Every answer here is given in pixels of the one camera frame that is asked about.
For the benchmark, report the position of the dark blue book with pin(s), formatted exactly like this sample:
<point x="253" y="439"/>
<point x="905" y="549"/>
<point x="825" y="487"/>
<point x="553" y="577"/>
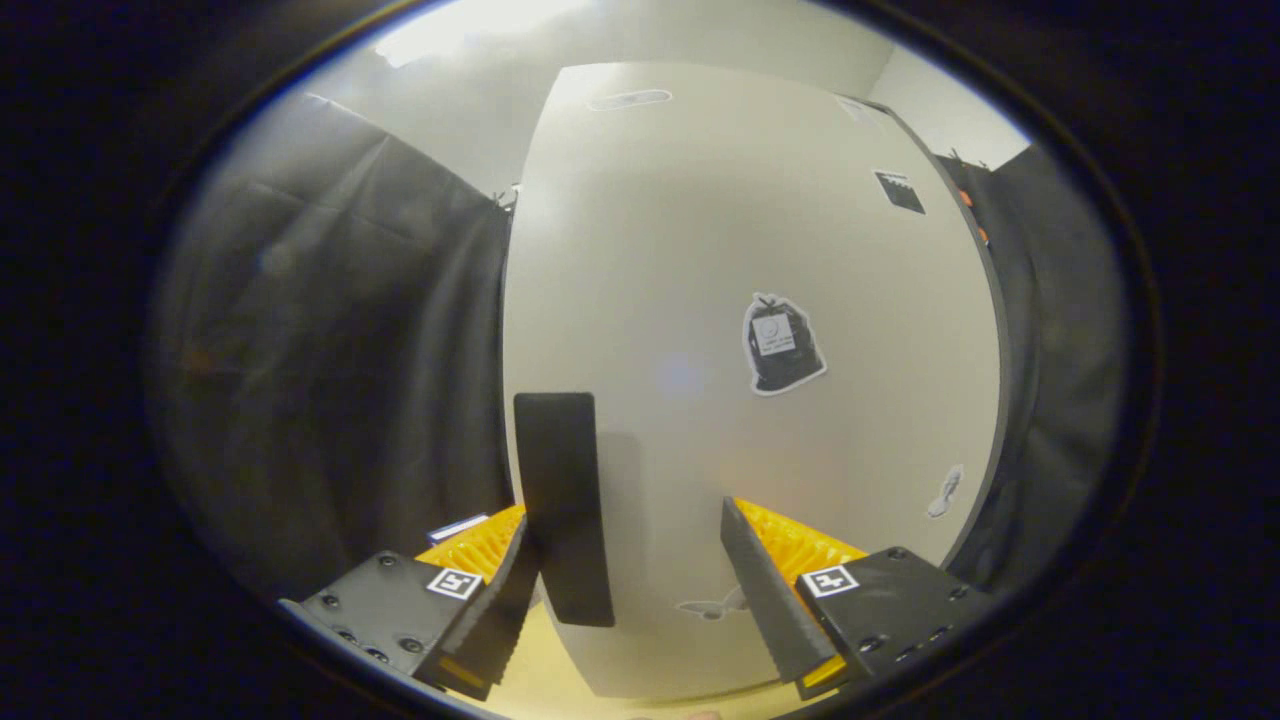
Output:
<point x="458" y="527"/>

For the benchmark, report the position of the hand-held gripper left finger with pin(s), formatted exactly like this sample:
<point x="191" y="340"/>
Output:
<point x="500" y="610"/>

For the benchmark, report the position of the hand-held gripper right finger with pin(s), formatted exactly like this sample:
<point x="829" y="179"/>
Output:
<point x="770" y="600"/>

